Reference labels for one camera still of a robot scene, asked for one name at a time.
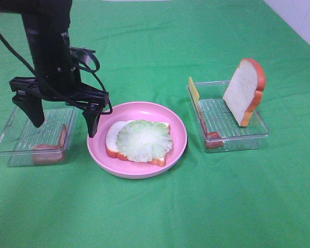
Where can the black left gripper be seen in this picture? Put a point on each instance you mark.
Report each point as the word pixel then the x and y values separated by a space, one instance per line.
pixel 30 91

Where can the right clear plastic tray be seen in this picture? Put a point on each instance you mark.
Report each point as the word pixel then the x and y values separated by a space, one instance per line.
pixel 220 119

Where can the clear plastic tray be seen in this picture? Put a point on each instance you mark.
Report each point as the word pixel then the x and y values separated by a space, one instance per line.
pixel 19 135
pixel 220 119

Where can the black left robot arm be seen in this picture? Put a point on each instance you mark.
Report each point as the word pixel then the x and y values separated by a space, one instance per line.
pixel 57 64

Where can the bacon strip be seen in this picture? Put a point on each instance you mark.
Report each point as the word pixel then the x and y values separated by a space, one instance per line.
pixel 211 137
pixel 48 154

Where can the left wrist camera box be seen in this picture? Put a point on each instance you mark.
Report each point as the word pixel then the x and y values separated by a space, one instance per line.
pixel 82 55

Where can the bread slice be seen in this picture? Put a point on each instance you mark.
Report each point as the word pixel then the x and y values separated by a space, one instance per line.
pixel 245 90
pixel 112 139

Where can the green tablecloth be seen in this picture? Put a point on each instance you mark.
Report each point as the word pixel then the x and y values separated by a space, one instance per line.
pixel 147 51

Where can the yellow cheese slice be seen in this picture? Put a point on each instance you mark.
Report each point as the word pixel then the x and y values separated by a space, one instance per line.
pixel 193 90

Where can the green lettuce leaf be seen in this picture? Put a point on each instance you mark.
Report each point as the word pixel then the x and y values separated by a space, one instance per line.
pixel 144 140

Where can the pink round plate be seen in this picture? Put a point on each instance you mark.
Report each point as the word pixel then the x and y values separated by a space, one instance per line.
pixel 135 111

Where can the left clear plastic tray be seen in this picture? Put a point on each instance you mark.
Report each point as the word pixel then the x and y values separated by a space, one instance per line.
pixel 19 135

